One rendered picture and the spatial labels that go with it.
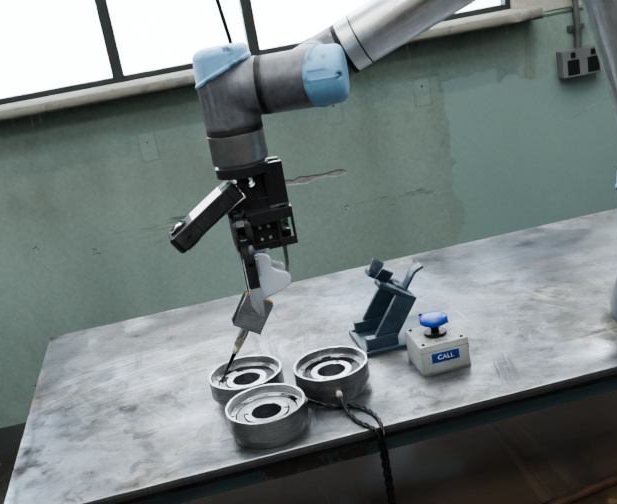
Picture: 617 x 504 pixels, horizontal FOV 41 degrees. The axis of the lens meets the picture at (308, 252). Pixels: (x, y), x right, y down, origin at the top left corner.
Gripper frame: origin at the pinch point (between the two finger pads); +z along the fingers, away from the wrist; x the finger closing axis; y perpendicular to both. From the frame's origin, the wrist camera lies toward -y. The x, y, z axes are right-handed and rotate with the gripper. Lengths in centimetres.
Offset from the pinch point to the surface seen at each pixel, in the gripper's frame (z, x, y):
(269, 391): 10.0, -6.8, -0.9
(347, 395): 12.3, -9.2, 9.2
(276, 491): 38.1, 12.6, -1.9
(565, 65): -1, 151, 129
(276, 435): 11.1, -16.8, -1.8
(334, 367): 10.9, -2.8, 9.1
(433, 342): 8.7, -7.2, 22.7
